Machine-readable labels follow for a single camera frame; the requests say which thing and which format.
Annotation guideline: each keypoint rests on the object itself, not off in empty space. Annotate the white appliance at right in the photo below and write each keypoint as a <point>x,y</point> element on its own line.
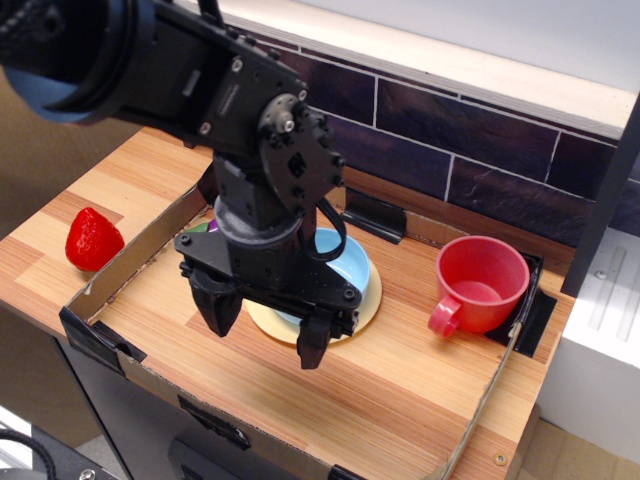
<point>591,389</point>

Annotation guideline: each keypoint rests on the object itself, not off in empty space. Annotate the light blue bowl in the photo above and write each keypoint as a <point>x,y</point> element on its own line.
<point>353,264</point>

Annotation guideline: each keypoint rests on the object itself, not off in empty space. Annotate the dark shelf post right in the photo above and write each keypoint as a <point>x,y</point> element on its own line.
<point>623,161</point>

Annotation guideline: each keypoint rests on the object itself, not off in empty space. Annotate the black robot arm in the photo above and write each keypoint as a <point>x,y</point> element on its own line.
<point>156,64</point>

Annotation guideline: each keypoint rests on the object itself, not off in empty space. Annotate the purple toy eggplant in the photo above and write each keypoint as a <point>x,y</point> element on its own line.
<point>209,226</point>

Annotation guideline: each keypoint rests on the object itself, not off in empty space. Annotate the red cup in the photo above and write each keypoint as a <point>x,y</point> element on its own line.
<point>480,282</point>

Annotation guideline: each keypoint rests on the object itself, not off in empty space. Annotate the white wooden shelf board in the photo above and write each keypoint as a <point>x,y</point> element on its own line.
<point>551,96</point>

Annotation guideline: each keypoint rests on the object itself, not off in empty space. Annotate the cardboard fence with black tape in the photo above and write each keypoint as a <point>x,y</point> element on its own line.
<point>392,402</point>

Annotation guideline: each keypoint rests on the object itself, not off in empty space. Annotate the yellow plate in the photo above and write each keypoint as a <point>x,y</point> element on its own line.
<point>276,327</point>

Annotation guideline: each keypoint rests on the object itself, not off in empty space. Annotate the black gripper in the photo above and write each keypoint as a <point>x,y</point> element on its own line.
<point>279,267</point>

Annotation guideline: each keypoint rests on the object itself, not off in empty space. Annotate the red toy strawberry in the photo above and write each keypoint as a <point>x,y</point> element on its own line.
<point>93,241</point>

